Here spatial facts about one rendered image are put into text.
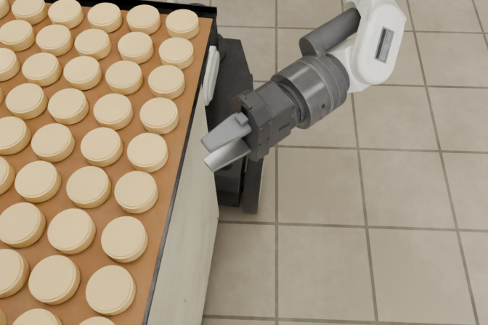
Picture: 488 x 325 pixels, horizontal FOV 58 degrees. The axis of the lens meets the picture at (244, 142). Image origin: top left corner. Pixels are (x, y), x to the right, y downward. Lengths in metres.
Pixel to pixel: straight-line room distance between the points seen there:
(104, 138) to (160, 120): 0.07
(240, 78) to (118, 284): 1.17
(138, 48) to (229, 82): 0.93
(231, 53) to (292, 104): 1.11
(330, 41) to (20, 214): 0.45
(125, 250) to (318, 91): 0.31
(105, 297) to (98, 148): 0.18
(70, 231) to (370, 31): 0.45
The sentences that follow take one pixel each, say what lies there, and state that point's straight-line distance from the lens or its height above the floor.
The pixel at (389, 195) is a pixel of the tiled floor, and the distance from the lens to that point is 1.61.
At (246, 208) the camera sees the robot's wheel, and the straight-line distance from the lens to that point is 1.39.
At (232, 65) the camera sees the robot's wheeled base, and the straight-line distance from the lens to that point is 1.62.
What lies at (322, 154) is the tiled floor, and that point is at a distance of 1.63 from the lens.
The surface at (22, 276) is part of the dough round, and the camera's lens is 0.56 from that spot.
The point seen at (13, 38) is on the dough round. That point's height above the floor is 0.92.
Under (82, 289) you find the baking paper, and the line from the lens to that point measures 0.54.
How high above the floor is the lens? 1.41
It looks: 60 degrees down
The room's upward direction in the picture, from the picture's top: straight up
